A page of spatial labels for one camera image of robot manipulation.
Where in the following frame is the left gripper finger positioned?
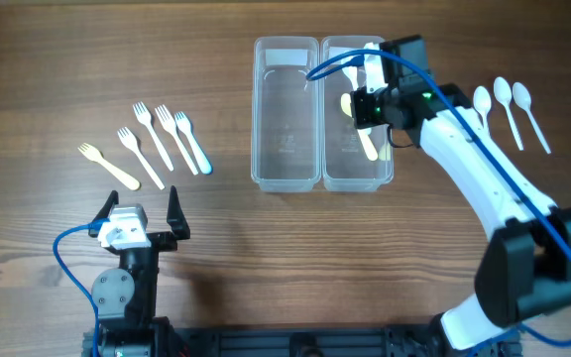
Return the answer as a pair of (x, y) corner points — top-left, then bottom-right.
(88, 190), (118, 237)
(167, 185), (190, 240)

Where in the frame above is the yellow plastic spoon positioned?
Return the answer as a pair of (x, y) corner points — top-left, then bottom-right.
(340, 93), (378, 162)

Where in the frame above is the white plastic spoon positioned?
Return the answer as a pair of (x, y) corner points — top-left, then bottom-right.
(513, 82), (551, 154)
(342, 66), (359, 91)
(493, 76), (523, 151)
(473, 86), (492, 134)

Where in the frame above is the white plastic fork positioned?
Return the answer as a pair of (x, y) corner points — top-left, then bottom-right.
(117, 127), (166, 189)
(155, 104), (198, 176)
(133, 101), (174, 172)

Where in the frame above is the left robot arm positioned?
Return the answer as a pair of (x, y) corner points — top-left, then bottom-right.
(81, 186), (190, 357)

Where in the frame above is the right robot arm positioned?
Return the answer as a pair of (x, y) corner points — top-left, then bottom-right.
(351, 36), (571, 356)

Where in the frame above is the right clear plastic container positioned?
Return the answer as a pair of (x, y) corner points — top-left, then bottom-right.
(319, 35), (396, 193)

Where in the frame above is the clear plastic container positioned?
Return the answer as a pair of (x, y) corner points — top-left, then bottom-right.
(251, 36), (320, 192)
(319, 35), (396, 193)

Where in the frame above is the left clear plastic container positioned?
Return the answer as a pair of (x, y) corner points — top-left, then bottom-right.
(251, 36), (320, 192)

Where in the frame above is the yellow plastic fork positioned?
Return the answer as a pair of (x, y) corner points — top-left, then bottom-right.
(78, 143), (141, 190)

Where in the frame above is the left blue cable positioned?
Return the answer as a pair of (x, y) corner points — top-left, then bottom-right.
(52, 220), (111, 357)

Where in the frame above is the blue cable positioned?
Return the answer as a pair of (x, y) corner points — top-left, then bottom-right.
(52, 220), (111, 357)
(305, 48), (571, 357)

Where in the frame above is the white fork, bluish handle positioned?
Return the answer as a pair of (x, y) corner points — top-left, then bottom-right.
(174, 112), (213, 175)

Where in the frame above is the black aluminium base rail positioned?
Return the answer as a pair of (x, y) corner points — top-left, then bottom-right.
(95, 324), (523, 357)

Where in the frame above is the right blue cable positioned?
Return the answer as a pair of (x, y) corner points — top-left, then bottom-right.
(305, 48), (571, 357)

